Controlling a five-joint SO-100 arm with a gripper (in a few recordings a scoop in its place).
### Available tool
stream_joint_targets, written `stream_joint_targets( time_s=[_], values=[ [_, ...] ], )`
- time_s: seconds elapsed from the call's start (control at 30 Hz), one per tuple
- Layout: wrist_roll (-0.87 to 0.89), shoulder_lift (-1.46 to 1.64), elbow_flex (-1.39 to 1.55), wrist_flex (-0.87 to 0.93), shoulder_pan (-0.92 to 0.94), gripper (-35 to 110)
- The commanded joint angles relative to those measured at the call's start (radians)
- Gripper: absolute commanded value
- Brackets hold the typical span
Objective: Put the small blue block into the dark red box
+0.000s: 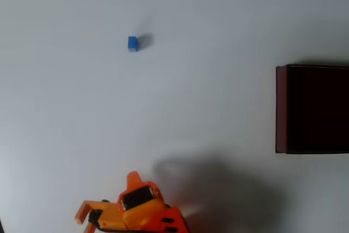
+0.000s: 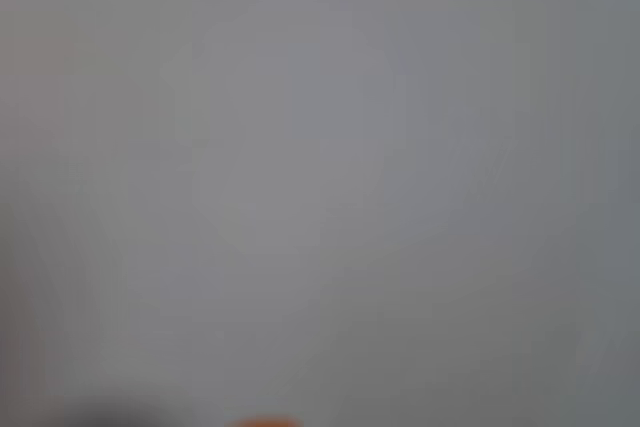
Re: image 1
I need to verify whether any dark red box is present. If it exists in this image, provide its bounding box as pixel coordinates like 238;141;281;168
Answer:
275;64;349;154

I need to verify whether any small blue cube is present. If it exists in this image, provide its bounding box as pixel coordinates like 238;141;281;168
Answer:
127;35;139;53

